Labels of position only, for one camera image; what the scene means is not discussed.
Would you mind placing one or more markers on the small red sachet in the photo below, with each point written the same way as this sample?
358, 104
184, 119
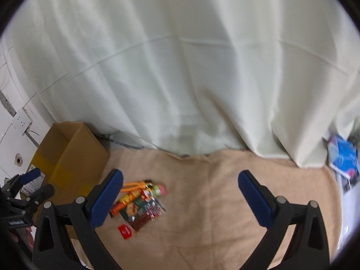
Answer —
125, 231

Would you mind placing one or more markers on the orange stick packet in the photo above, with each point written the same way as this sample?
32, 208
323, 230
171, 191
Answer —
132, 186

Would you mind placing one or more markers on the white curtain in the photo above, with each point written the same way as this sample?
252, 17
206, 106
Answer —
180, 62

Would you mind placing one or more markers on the dark red snack packet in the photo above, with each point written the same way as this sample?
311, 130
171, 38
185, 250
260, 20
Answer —
149, 213

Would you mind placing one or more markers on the blue plastic package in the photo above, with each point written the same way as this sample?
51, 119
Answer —
343, 154

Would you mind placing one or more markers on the brown cardboard box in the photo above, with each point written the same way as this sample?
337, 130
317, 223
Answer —
70, 157

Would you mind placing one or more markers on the green snack packet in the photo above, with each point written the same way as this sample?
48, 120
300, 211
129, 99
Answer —
132, 210

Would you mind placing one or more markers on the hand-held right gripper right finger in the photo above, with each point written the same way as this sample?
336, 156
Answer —
254, 202

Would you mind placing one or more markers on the black and white package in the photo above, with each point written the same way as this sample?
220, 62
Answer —
348, 185

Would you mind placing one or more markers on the white wall socket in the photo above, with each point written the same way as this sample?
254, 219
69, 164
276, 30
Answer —
20, 122

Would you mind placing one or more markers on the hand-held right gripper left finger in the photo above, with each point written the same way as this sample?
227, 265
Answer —
104, 202

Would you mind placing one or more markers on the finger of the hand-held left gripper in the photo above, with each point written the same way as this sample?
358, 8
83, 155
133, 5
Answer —
30, 175
42, 193

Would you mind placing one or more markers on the orange snack packet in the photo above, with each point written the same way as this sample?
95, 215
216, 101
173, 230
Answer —
126, 199

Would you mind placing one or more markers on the beige blanket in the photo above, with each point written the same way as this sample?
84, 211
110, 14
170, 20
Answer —
202, 202

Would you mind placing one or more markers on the pink capped tube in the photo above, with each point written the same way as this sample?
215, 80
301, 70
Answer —
157, 190

